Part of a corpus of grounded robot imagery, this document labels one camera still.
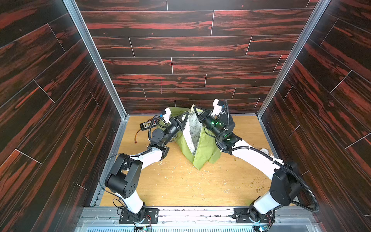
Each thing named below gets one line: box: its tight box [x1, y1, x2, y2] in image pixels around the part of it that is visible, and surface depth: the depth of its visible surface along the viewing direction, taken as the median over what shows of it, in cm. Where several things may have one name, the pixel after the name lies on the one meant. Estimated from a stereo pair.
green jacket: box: [168, 104, 222, 171], surface depth 84 cm
